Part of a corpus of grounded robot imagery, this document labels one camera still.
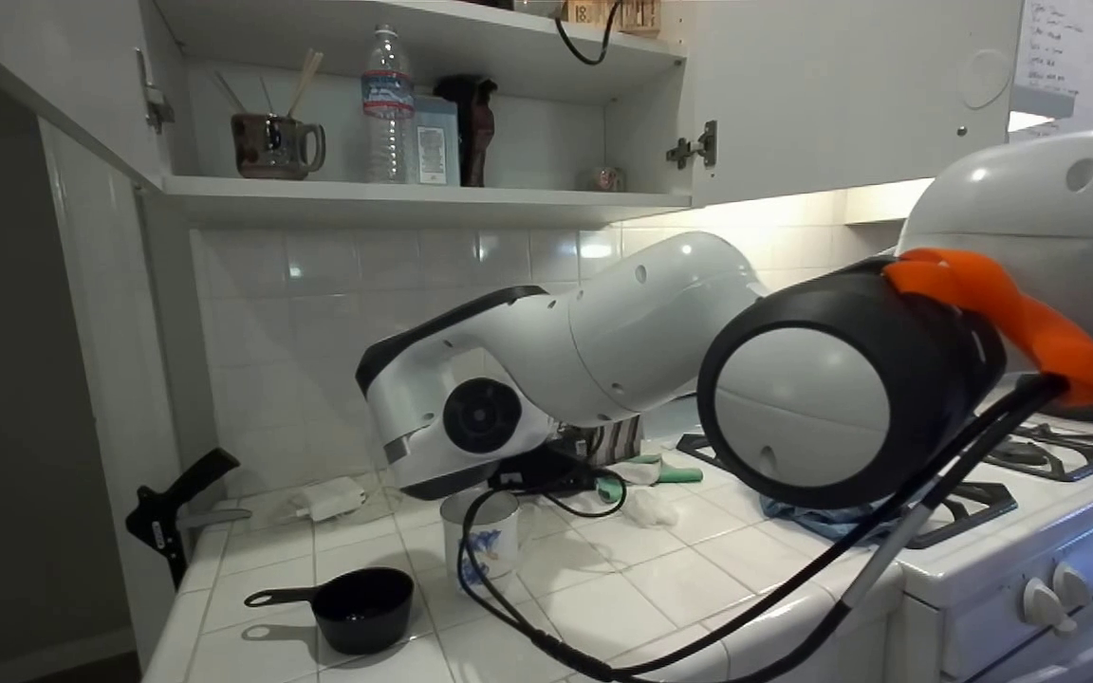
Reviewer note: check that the black stove burner grate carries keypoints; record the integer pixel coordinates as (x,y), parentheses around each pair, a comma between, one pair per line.
(1068,453)
(973,507)

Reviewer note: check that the black measuring cup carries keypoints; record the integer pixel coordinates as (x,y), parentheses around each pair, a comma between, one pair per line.
(364,612)

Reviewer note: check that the white wall cabinet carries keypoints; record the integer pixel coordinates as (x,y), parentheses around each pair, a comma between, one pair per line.
(414,204)

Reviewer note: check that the white power adapter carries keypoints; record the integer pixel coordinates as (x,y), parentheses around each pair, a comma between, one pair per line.
(333,498)

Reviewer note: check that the blue cloth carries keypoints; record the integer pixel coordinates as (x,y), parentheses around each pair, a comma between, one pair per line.
(826,524)

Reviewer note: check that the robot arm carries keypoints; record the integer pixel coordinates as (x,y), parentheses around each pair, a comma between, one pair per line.
(622,323)

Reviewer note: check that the white stove knob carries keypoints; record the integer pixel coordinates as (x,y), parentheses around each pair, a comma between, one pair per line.
(1045,605)
(1073,581)

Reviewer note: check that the pale green packet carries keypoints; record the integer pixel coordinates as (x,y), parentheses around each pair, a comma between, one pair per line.
(437,142)

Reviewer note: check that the small round glass jar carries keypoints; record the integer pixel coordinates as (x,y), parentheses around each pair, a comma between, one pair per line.
(606,178)

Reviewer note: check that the white gas stove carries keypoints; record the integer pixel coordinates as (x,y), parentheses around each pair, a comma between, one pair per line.
(1011,569)

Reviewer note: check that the clear plastic water bottle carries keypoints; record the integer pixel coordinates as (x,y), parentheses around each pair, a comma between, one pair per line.
(387,104)

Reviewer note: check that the dark brown figurine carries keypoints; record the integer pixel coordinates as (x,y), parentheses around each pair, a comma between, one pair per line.
(477,123)

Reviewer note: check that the bundle of wooden sticks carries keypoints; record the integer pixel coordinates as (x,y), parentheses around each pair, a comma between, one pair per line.
(302,83)

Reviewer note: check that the white cabinet door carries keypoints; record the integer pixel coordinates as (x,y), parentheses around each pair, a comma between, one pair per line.
(841,85)
(63,66)

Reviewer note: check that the striped container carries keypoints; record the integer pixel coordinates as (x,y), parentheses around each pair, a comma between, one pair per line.
(620,441)

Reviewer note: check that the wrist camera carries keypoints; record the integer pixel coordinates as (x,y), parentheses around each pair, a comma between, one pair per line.
(546,470)

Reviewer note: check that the white paper with notes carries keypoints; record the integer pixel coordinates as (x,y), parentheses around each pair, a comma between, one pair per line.
(1078,47)

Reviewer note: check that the black clamp tool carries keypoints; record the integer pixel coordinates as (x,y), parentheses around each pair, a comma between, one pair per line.
(172,512)

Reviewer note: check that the white mug with blue print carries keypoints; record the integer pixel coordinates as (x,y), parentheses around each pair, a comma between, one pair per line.
(490,541)

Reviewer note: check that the crumpled clear plastic wrap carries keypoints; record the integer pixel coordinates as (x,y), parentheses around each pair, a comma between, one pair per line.
(651,509)

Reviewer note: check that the wooden box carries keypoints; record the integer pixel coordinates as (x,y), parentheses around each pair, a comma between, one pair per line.
(639,14)

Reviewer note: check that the brown ceramic mug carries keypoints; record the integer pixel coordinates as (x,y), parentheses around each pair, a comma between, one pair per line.
(271,147)

